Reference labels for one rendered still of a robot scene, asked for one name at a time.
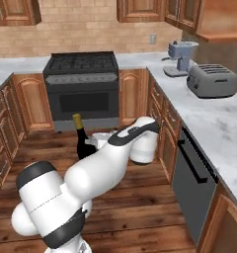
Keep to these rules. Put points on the wooden base cabinet door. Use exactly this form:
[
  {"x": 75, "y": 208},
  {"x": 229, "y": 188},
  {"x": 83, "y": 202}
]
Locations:
[
  {"x": 133, "y": 95},
  {"x": 225, "y": 224},
  {"x": 33, "y": 102}
]

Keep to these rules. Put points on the blue-grey coffee machine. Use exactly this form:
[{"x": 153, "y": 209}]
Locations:
[{"x": 180, "y": 56}]

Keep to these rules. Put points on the dark wine bottle yellow cap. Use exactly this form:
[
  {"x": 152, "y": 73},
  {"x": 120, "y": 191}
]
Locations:
[{"x": 81, "y": 150}]

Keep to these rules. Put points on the grey wall socket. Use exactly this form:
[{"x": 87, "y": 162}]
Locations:
[{"x": 153, "y": 38}]

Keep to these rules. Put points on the grey four-slot toaster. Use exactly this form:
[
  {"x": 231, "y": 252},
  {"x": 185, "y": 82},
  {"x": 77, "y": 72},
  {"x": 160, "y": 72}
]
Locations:
[{"x": 212, "y": 80}]

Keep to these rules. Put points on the black gas range with oven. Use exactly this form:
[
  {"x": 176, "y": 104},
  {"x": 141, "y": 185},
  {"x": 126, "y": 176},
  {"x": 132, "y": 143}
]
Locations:
[{"x": 81, "y": 95}]

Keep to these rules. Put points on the wooden range hood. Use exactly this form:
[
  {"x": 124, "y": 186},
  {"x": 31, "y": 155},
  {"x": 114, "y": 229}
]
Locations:
[{"x": 222, "y": 19}]

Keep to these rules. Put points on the wooden wall cabinet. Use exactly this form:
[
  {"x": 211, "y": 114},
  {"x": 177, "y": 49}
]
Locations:
[
  {"x": 183, "y": 13},
  {"x": 141, "y": 10},
  {"x": 15, "y": 11}
]

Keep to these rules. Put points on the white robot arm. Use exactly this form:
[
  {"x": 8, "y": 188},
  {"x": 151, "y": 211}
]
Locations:
[{"x": 91, "y": 171}]

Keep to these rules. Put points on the grey dishwasher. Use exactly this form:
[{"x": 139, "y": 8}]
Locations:
[{"x": 189, "y": 197}]

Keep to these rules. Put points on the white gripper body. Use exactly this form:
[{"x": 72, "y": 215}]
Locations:
[{"x": 100, "y": 140}]

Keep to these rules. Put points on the wooden base cabinet run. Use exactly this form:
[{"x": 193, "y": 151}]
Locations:
[
  {"x": 3, "y": 138},
  {"x": 165, "y": 131}
]

